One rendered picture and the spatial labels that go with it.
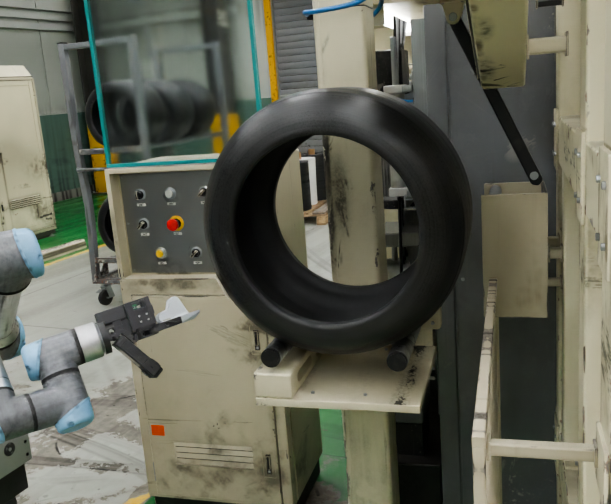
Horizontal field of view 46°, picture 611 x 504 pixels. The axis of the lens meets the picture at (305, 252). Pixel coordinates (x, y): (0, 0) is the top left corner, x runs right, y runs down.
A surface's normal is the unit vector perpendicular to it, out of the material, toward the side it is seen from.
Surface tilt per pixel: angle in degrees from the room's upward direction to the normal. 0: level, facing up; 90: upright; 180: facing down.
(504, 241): 90
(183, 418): 90
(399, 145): 82
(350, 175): 90
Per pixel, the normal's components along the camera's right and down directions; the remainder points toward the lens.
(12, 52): 0.91, 0.02
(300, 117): -0.30, 0.05
